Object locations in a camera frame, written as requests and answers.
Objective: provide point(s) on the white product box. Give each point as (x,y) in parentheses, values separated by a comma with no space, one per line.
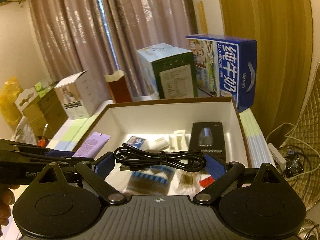
(75,100)

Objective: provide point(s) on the blue milk carton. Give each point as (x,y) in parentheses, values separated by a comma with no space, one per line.
(225,75)

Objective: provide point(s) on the white plastic bag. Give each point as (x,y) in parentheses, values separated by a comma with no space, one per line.
(23,130)

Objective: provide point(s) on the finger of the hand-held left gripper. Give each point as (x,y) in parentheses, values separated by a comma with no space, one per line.
(70,161)
(60,153)

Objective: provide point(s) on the brown storage box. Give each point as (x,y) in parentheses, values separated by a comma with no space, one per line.
(150,115)

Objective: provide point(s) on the small black fan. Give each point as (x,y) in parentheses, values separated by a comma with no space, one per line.
(295,166)

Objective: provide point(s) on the quilted chair cover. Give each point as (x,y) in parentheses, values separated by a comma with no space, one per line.
(310,130)

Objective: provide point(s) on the clear case with blue label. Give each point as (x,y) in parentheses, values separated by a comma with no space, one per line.
(136,142)

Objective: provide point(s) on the bag of cotton swabs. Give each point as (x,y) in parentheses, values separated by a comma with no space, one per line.
(186,180)

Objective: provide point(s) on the black shaver box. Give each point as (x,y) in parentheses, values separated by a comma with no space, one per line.
(207,135)

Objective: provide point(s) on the yellow plastic bag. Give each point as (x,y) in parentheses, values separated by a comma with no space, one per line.
(10,100)

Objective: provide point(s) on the white plastic clip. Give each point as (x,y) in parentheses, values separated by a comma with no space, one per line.
(178,140)

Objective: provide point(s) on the person's left hand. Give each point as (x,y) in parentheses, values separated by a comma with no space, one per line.
(5,200)

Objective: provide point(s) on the green white milk carton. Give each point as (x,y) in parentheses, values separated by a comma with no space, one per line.
(175,80)

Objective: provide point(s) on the dark red box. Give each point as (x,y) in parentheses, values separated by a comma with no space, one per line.
(118,90)

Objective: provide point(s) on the green white small box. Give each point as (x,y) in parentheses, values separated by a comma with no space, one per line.
(41,88)

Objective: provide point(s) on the wooden door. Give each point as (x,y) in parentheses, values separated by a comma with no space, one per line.
(270,30)

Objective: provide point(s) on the cardboard box with white cutout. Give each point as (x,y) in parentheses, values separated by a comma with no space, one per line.
(32,115)

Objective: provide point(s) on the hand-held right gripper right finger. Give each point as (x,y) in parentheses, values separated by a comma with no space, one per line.
(215,166)

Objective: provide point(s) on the white power strip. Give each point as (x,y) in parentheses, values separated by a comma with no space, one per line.
(276,155)

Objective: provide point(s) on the brown curtain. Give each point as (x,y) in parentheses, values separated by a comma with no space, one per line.
(87,30)

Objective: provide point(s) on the red snack packet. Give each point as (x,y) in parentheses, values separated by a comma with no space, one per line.
(206,181)

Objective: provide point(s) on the purple tube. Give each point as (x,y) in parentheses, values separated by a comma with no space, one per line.
(95,142)

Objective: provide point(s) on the brown blue knitted pouch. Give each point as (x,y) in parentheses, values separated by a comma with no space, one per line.
(150,180)

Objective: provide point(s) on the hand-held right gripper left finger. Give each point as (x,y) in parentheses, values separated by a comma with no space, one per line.
(105,165)

